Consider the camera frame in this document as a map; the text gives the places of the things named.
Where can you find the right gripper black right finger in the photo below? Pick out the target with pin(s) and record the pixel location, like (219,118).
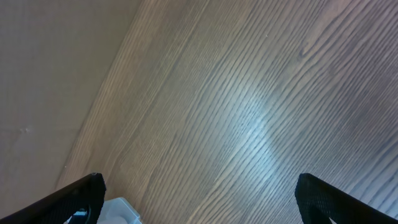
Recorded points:
(321,203)

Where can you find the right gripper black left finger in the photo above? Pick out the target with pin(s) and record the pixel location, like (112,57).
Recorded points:
(79,202)

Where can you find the clear plastic storage container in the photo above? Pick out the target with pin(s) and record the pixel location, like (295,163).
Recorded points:
(114,211)

